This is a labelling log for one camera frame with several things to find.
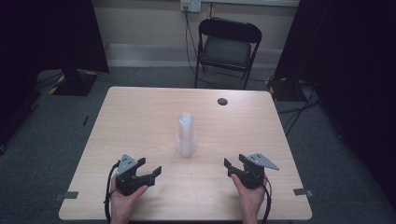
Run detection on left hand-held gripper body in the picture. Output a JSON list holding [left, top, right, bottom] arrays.
[[115, 153, 156, 197]]

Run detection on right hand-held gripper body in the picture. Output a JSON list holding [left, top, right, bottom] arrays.
[[233, 152, 280, 190]]

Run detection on person's left hand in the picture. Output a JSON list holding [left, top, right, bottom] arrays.
[[109, 175, 149, 216]]

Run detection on person's right hand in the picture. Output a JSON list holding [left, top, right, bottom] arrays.
[[230, 174, 268, 216]]

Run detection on grey tape strip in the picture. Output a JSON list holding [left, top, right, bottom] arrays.
[[292, 188, 314, 198], [53, 190, 79, 202]]

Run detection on black stand base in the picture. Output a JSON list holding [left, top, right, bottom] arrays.
[[49, 68, 100, 97], [265, 76, 308, 103]]

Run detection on black folding chair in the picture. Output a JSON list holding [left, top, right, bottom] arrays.
[[193, 17, 263, 91]]

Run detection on dark curtain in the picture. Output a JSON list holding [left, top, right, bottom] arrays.
[[0, 0, 110, 147], [273, 0, 396, 207]]

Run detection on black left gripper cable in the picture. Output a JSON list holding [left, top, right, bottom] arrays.
[[104, 160, 121, 224]]

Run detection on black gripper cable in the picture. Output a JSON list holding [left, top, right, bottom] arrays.
[[261, 176, 273, 224], [104, 160, 121, 224]]

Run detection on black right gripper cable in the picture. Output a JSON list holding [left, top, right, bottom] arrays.
[[261, 176, 273, 224]]

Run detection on black floor cables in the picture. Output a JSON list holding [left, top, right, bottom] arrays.
[[276, 79, 322, 138]]

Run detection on black wall socket cable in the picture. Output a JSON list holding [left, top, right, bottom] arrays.
[[184, 7, 201, 77]]

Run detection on white wall socket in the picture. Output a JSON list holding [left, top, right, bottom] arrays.
[[179, 0, 203, 14]]

